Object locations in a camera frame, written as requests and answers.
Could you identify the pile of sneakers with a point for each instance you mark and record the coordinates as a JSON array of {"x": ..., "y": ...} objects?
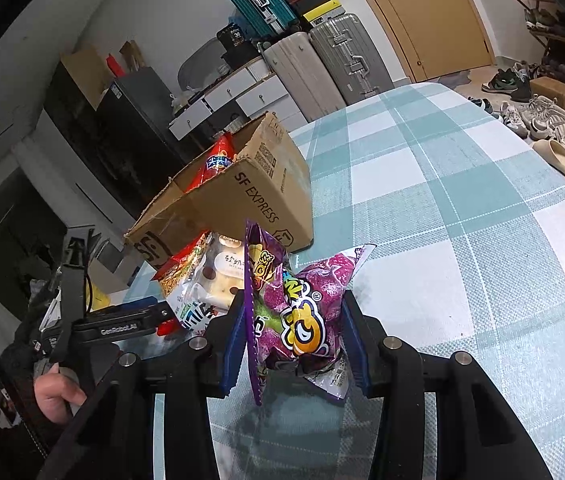
[{"x": 537, "y": 115}]

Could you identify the grey oval tray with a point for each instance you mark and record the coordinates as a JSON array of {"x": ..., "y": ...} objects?
[{"x": 197, "y": 62}]

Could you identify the beige slipper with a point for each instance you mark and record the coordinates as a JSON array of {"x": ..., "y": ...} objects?
[{"x": 560, "y": 160}]

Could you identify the white drawer desk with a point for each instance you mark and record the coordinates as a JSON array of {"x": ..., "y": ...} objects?
[{"x": 262, "y": 95}]

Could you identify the brown paper bag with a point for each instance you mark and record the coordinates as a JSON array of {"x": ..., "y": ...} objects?
[{"x": 132, "y": 55}]

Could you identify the black bag white label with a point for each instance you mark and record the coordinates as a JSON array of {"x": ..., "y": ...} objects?
[{"x": 235, "y": 40}]

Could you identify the small brown cardboard box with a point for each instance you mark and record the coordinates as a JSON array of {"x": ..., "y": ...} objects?
[{"x": 555, "y": 94}]

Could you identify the clear bread packet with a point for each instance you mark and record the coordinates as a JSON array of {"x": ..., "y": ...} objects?
[{"x": 220, "y": 270}]

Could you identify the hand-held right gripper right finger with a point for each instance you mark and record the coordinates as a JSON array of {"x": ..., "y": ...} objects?
[{"x": 355, "y": 355}]

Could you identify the beige suitcase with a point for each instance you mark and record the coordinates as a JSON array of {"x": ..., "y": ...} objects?
[{"x": 297, "y": 75}]

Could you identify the red snack packet blue label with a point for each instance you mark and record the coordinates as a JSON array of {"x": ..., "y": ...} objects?
[{"x": 222, "y": 160}]

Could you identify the yellow plastic bag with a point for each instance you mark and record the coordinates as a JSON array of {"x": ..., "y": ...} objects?
[{"x": 100, "y": 297}]

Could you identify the dark tall cabinet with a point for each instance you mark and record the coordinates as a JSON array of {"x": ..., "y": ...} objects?
[{"x": 72, "y": 125}]

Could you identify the wooden shoe rack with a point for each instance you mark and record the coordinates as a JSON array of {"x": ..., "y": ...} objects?
[{"x": 557, "y": 35}]

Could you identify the purple candy packet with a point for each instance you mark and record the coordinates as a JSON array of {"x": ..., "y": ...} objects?
[{"x": 307, "y": 305}]

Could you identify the large plain cardboard box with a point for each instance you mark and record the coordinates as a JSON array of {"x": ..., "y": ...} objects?
[{"x": 87, "y": 75}]

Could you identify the red bag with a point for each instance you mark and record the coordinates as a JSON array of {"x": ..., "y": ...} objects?
[{"x": 115, "y": 66}]

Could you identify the silver suitcase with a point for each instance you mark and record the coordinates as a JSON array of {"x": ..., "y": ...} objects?
[{"x": 347, "y": 55}]

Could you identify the wooden door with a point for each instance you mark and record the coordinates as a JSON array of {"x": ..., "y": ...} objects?
[{"x": 427, "y": 20}]

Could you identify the black cabinet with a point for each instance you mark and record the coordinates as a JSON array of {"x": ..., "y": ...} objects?
[{"x": 132, "y": 125}]

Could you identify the person's left hand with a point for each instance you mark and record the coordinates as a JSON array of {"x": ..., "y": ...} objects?
[{"x": 55, "y": 392}]

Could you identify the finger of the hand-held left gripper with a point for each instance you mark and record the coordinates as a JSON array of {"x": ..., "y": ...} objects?
[
  {"x": 140, "y": 303},
  {"x": 162, "y": 314}
]

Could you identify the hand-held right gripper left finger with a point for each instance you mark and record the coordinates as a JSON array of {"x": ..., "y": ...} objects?
[{"x": 232, "y": 355}]

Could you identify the orange red noodle snack packet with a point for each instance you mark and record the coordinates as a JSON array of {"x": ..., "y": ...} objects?
[{"x": 182, "y": 260}]

